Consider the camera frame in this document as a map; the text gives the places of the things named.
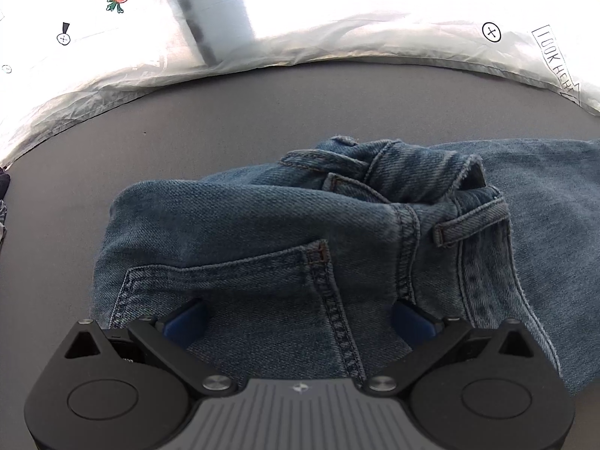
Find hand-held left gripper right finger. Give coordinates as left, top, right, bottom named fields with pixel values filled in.
left=367, top=299, right=538, bottom=393

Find window frame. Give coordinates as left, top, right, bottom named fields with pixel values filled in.
left=162, top=0, right=256, bottom=65

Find white printed curtain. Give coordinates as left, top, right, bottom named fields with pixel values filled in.
left=0, top=0, right=600, bottom=170

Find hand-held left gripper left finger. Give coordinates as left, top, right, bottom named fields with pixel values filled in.
left=63, top=297, right=238, bottom=393

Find blue denim jeans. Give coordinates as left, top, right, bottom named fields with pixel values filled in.
left=91, top=136, right=600, bottom=395

